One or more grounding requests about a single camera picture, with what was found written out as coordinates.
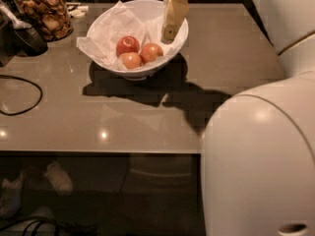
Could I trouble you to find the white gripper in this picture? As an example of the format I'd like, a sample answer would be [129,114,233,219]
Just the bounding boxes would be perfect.
[162,0,189,41]

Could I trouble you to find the orange apple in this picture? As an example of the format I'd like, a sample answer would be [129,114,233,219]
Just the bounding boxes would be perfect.
[119,52,142,70]
[140,43,163,64]

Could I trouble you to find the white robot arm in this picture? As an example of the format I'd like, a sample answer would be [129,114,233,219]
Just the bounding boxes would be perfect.
[201,0,315,236]

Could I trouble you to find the white bowl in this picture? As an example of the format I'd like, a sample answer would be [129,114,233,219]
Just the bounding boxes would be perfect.
[86,0,190,82]

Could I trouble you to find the red apple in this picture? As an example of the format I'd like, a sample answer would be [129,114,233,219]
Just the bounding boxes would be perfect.
[116,35,140,56]

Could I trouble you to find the orange apple front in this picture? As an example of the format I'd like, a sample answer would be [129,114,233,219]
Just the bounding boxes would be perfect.
[119,52,142,70]

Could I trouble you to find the small white items behind bowl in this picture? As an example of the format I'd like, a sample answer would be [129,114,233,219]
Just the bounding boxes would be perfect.
[67,3,89,19]

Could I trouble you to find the white paper liner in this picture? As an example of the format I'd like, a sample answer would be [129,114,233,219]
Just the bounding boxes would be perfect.
[76,0,185,71]

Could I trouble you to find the glass jar of dried chips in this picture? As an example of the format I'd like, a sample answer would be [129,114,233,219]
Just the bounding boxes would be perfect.
[14,0,73,41]

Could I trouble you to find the black pan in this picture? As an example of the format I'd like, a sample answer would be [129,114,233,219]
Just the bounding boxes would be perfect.
[14,28,48,56]

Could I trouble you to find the white spoon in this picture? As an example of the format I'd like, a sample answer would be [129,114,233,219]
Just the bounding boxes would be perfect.
[0,0,32,30]

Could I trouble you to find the white shoe under table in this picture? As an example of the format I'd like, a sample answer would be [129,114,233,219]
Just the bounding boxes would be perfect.
[43,161,73,196]

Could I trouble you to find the white shoe at left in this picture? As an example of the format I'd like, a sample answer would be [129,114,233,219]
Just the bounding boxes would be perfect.
[0,173,24,219]

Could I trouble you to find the black cable on table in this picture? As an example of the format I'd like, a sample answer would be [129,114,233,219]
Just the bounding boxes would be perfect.
[0,74,44,117]

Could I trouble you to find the black cables on floor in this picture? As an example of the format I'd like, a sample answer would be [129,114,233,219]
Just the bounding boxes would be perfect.
[0,215,99,236]

